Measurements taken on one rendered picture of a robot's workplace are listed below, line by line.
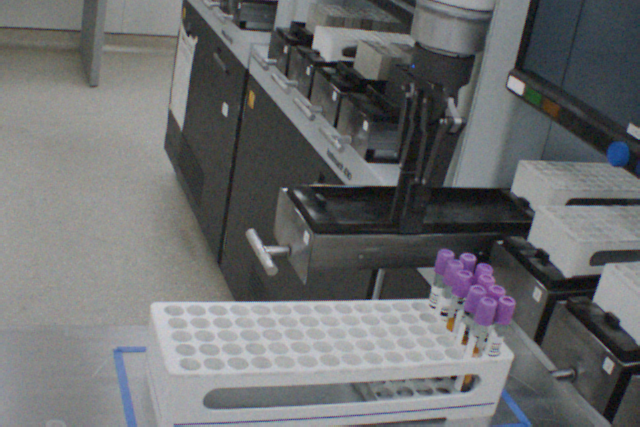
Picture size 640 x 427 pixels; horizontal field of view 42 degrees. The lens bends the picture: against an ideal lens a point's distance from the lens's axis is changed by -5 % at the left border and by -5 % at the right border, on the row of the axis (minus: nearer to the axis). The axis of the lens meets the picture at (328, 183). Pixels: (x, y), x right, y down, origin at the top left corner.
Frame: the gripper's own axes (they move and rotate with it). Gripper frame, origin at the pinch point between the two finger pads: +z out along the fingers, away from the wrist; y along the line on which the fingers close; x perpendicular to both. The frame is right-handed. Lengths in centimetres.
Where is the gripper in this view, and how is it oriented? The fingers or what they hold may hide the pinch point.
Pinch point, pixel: (410, 201)
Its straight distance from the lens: 109.8
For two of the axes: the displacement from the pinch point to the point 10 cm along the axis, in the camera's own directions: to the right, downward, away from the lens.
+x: -9.2, -0.2, -3.9
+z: -1.8, 9.1, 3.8
